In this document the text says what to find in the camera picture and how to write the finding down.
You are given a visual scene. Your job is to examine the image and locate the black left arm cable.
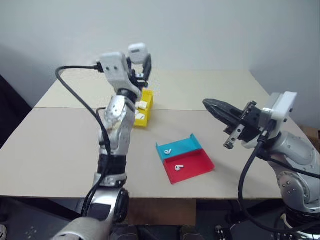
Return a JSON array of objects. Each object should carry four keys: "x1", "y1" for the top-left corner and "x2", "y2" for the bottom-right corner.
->
[{"x1": 55, "y1": 63, "x2": 112, "y2": 218}]

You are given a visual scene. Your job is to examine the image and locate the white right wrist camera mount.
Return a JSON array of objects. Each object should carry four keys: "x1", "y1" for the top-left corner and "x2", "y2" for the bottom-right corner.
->
[{"x1": 262, "y1": 91, "x2": 298, "y2": 126}]

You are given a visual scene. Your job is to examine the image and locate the yellow bin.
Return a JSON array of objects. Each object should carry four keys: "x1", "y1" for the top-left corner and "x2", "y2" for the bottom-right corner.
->
[{"x1": 132, "y1": 88, "x2": 156, "y2": 129}]

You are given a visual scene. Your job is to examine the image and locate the large black cloth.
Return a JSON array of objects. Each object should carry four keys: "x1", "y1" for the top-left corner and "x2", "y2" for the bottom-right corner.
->
[{"x1": 0, "y1": 74, "x2": 33, "y2": 149}]

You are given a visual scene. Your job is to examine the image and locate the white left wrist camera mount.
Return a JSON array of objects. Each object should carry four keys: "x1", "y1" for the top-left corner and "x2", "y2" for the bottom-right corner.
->
[{"x1": 99, "y1": 51, "x2": 136, "y2": 92}]

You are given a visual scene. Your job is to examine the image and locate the brown cardboard box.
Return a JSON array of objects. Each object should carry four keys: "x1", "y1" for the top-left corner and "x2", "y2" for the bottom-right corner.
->
[{"x1": 299, "y1": 124, "x2": 320, "y2": 146}]

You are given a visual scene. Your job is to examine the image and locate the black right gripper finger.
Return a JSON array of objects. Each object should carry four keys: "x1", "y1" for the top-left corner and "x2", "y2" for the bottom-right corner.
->
[
  {"x1": 202, "y1": 98, "x2": 245, "y2": 118},
  {"x1": 205, "y1": 105, "x2": 243, "y2": 129}
]

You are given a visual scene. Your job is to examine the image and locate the brown board panel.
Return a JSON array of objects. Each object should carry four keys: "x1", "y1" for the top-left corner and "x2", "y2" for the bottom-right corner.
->
[{"x1": 127, "y1": 198, "x2": 198, "y2": 226}]

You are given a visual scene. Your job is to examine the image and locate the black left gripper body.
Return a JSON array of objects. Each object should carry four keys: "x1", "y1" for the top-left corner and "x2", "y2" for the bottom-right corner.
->
[{"x1": 127, "y1": 68, "x2": 149, "y2": 89}]

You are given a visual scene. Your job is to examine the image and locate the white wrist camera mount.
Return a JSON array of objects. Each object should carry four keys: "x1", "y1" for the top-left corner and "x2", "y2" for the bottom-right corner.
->
[
  {"x1": 262, "y1": 91, "x2": 298, "y2": 126},
  {"x1": 99, "y1": 51, "x2": 136, "y2": 92}
]

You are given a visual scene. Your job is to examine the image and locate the red plastic tray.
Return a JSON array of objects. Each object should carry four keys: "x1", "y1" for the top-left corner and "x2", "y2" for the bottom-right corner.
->
[{"x1": 162, "y1": 148, "x2": 216, "y2": 185}]

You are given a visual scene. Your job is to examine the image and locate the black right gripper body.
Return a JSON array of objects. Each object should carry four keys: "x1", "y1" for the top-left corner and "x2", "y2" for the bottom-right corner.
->
[{"x1": 223, "y1": 100, "x2": 270, "y2": 150}]

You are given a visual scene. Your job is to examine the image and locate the blue plastic tray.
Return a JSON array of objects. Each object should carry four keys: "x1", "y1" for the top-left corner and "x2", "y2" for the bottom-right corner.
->
[{"x1": 155, "y1": 133, "x2": 203, "y2": 163}]

